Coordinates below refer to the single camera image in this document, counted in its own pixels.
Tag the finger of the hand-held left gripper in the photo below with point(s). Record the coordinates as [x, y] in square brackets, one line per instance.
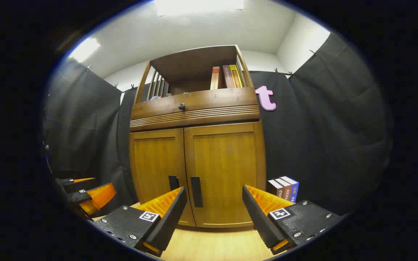
[65, 181]
[100, 197]

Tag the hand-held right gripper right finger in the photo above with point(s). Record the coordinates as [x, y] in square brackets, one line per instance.
[258, 217]

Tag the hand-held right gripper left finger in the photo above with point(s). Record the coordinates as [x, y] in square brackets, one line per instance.
[169, 221]

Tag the wooden cabinet door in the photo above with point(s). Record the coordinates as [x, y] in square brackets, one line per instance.
[227, 163]
[154, 163]

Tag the wooden cabinet drawer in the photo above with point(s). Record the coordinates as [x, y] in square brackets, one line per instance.
[212, 99]

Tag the wooden double-door shoe cabinet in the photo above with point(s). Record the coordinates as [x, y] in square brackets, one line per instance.
[194, 59]

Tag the dark brown white-topped book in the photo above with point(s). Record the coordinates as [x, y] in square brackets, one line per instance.
[275, 189]

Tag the red-brown white-topped book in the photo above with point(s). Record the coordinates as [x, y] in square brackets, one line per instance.
[286, 190]

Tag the blue white-topped book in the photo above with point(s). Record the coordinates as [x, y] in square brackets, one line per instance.
[293, 190]

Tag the black backdrop cloth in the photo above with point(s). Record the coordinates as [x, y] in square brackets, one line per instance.
[321, 145]

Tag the light blue crumpled cloth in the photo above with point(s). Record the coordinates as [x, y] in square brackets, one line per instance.
[153, 98]

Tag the black round drawer knob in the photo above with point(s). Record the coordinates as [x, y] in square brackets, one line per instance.
[181, 106]

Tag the small ceiling light panel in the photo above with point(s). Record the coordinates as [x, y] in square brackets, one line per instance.
[84, 50]

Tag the yellow book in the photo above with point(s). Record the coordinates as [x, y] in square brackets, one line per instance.
[236, 76]

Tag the large ceiling light panel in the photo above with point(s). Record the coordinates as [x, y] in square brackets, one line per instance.
[198, 6]

